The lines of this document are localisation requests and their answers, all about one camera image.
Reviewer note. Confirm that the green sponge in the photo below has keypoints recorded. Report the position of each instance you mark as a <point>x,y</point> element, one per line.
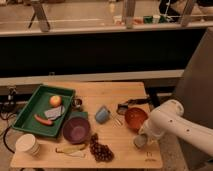
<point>78,114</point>

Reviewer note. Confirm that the orange bowl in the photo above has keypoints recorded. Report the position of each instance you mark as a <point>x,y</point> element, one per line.
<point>134,118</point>

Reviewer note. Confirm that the red yellow apple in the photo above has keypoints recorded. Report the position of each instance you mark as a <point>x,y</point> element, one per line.
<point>55,100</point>

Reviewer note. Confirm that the green can on shelf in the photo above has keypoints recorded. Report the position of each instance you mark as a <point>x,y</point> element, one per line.
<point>148,19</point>

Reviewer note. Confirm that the orange carrot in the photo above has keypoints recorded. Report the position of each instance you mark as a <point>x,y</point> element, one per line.
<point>43,121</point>

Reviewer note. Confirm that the white cup on shelf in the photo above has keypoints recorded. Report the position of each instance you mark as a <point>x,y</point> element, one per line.
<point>156,19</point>

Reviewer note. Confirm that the bunch of dark grapes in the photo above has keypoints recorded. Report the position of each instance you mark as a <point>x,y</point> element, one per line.
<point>101,153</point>

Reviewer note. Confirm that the small black box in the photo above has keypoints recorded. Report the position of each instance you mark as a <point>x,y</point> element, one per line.
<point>121,109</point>

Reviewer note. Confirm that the grey cloth in tray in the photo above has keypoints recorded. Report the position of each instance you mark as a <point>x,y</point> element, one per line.
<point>54,113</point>

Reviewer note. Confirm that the yellow banana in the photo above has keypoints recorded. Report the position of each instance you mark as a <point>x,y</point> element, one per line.
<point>72,150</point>

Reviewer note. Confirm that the purple bowl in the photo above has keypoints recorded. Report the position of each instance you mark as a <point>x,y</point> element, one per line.
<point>76,130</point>

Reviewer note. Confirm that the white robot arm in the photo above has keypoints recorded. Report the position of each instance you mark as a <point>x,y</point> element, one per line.
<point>168,118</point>

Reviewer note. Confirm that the blue cup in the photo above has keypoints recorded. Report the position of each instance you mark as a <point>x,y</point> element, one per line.
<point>102,115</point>

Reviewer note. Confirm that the small dark metal cup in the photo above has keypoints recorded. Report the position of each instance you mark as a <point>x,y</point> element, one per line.
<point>77,104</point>

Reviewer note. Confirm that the green plastic tray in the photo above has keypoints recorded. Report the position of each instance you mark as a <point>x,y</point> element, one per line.
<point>38,104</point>

